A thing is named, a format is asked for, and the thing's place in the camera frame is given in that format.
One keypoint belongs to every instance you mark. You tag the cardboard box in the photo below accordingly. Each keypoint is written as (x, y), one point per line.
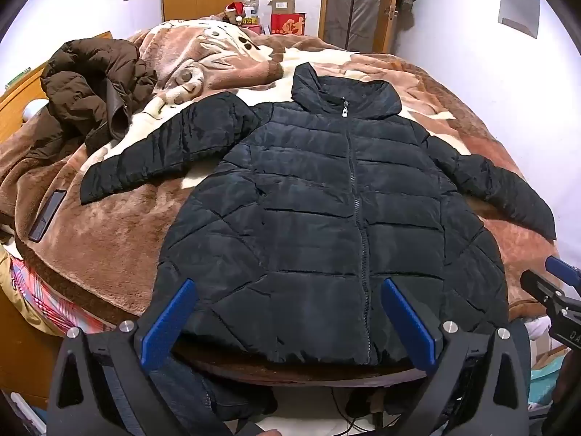
(281, 5)

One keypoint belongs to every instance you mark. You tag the plaid bed sheet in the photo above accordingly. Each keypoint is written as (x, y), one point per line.
(50, 304)

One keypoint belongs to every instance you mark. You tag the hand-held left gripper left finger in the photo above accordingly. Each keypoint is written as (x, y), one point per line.
(169, 318)

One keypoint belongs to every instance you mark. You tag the grey wall panel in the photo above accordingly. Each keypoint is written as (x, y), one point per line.
(519, 11)

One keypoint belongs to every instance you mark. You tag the brown cream printed blanket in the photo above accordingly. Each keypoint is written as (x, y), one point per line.
(113, 245)

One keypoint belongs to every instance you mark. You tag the person's dark trousers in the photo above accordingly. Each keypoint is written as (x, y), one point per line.
(218, 395)

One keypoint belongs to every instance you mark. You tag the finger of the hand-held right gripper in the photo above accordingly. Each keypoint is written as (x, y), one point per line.
(565, 269)
(542, 288)

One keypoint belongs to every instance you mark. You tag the red santa hat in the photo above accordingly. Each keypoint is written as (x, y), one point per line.
(234, 10)

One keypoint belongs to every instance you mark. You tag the wooden headboard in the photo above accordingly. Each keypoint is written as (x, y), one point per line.
(11, 109)

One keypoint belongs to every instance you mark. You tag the brown puffer jacket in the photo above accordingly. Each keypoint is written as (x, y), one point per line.
(86, 86)

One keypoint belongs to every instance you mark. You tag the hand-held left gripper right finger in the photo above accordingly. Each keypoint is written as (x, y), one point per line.
(408, 322)

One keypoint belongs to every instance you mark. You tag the black puffer jacket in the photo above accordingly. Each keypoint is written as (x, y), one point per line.
(299, 200)

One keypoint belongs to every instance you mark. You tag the red gift box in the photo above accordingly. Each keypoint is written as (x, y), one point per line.
(288, 25)

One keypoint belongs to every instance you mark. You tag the black phone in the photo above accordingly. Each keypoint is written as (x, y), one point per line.
(46, 215)

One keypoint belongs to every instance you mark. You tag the wooden framed door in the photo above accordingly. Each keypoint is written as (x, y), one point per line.
(358, 4)

